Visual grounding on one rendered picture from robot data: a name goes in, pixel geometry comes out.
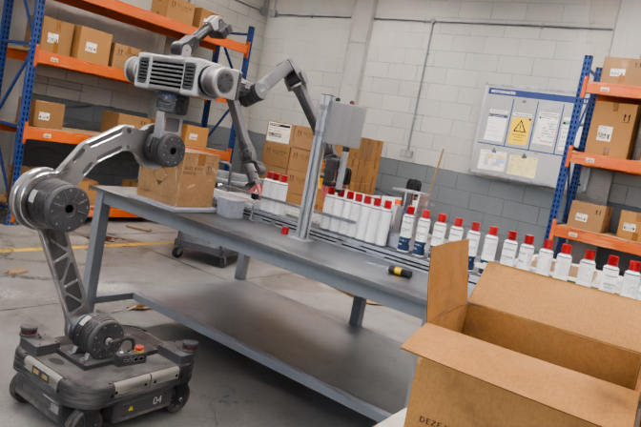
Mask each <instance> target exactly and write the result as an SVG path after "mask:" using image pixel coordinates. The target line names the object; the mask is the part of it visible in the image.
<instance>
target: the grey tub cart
mask: <svg viewBox="0 0 641 427"><path fill-rule="evenodd" d="M219 163H220V164H225V165H228V166H229V172H227V171H223V170H217V179H216V182H217V183H220V184H224V185H227V186H231V187H235V188H238V189H242V190H244V191H248V192H249V190H248V189H249V188H250V187H246V188H245V184H247V183H248V182H249V181H248V178H247V175H245V174H240V173H232V170H233V167H232V165H231V164H230V163H229V162H226V161H222V160H219ZM215 189H218V190H221V191H225V192H234V193H240V192H238V191H234V190H230V189H227V188H223V187H220V186H217V188H215ZM175 246H176V247H175V248H174V249H173V251H172V255H173V257H175V258H179V257H181V256H182V254H183V249H184V248H188V249H192V250H196V251H200V252H204V253H207V254H214V255H215V256H218V257H220V261H219V263H220V265H219V267H220V268H224V266H225V264H226V257H227V256H230V255H233V254H238V252H235V251H232V250H229V249H227V248H224V247H221V246H219V245H217V244H214V243H211V242H209V241H206V240H203V239H200V238H198V237H195V236H192V235H189V234H186V233H183V232H180V231H178V234H177V238H176V239H175Z"/></svg>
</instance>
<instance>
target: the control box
mask: <svg viewBox="0 0 641 427"><path fill-rule="evenodd" d="M365 115H366V108H365V107H360V106H355V105H351V104H346V103H342V102H337V101H329V105H328V110H327V115H326V120H325V125H324V131H323V135H322V141H321V142H323V143H328V144H333V145H338V146H344V147H348V148H354V149H359V148H360V144H361V139H362V129H363V124H364V119H365Z"/></svg>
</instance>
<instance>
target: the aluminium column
mask: <svg viewBox="0 0 641 427"><path fill-rule="evenodd" d="M334 99H335V96H333V95H330V94H323V93H322V94H321V98H320V104H324V105H329V101H334ZM326 115H327V111H324V110H319V112H318V117H317V123H316V128H315V130H316V131H321V132H323V131H324V125H325V120H326ZM321 141H322V137H321V136H314V138H313V143H312V149H311V153H310V158H309V164H308V169H307V175H306V179H305V184H304V190H303V195H302V201H301V205H300V215H299V220H298V226H297V230H296V235H295V238H298V239H302V240H304V239H308V236H309V232H310V226H311V221H312V216H313V211H314V206H315V201H316V195H317V190H318V186H319V180H320V175H321V165H322V160H323V156H324V150H325V145H326V143H323V142H321Z"/></svg>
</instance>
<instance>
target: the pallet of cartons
mask: <svg viewBox="0 0 641 427"><path fill-rule="evenodd" d="M314 136H315V135H314V134H313V131H312V129H311V128H309V127H304V126H299V125H294V124H288V123H283V122H278V121H272V120H269V121H268V126H267V132H266V137H265V142H266V143H265V145H264V148H263V152H262V159H261V161H262V163H263V165H264V167H265V168H266V173H265V175H259V176H258V178H263V179H265V178H266V176H267V172H273V173H279V174H280V177H279V182H280V180H281V176H282V175H288V179H287V184H288V190H287V195H286V200H285V202H289V203H293V204H296V205H301V201H302V195H303V190H304V184H305V179H306V175H307V169H308V164H309V158H310V153H311V149H312V143H313V138H314ZM269 142H270V143H269ZM335 146H336V149H337V153H338V156H341V154H342V147H343V146H338V145H335ZM382 150H383V141H379V140H374V139H370V138H365V137H362V139H361V144H360V148H359V149H354V148H350V149H349V154H348V158H347V164H346V167H348V168H351V170H352V175H351V180H350V184H349V185H347V188H346V189H348V190H349V191H351V192H354V193H364V194H368V195H374V191H375V186H376V180H377V175H378V170H379V166H380V160H381V155H382ZM378 162H379V163H378ZM323 204H324V200H322V195H321V189H318V190H317V195H316V201H315V206H314V210H317V211H320V212H322V210H323Z"/></svg>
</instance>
